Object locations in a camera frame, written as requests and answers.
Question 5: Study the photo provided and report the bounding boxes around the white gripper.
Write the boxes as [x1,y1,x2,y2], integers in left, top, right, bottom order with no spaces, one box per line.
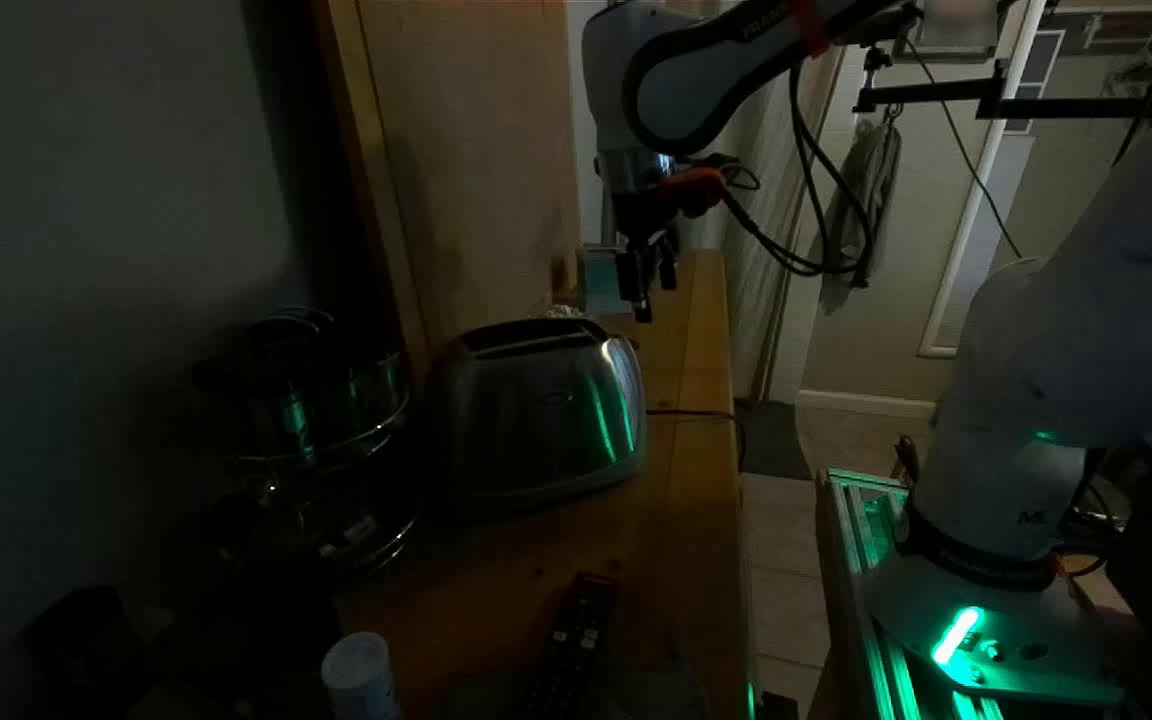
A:
[603,181,689,329]

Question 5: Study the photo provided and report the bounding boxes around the silver two-slot toaster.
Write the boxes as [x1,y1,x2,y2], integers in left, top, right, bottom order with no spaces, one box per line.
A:
[421,311,651,525]

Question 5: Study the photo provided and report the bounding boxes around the large wooden board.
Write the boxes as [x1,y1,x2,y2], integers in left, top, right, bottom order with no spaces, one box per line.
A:
[307,0,587,382]

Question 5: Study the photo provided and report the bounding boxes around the dark floor mat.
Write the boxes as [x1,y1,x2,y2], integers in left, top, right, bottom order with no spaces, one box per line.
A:
[731,396,816,479]

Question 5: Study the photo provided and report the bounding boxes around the grey hanging towel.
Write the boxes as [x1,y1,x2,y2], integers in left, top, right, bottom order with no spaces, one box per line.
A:
[821,113,908,316]

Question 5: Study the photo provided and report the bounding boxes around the dark glass lidded pot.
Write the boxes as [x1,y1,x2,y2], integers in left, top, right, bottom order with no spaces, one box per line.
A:
[191,308,421,577]

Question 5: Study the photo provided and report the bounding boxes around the small orange cable clip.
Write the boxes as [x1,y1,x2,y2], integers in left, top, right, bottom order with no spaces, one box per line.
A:
[672,165,729,218]

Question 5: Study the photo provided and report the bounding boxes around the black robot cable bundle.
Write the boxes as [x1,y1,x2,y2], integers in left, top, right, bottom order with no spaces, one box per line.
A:
[714,57,874,283]

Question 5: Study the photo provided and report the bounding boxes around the aluminium frame lit green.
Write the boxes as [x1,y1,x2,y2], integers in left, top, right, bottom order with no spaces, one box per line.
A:
[810,465,1010,720]

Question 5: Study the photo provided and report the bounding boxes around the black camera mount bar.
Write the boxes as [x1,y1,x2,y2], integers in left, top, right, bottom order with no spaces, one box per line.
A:
[854,57,1152,129]

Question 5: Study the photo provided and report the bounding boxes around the framed wall picture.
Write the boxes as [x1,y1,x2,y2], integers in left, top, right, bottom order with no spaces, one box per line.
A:
[894,0,1011,65]

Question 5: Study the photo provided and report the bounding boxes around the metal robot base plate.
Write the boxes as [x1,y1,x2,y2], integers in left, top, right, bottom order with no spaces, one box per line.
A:
[859,542,1133,713]

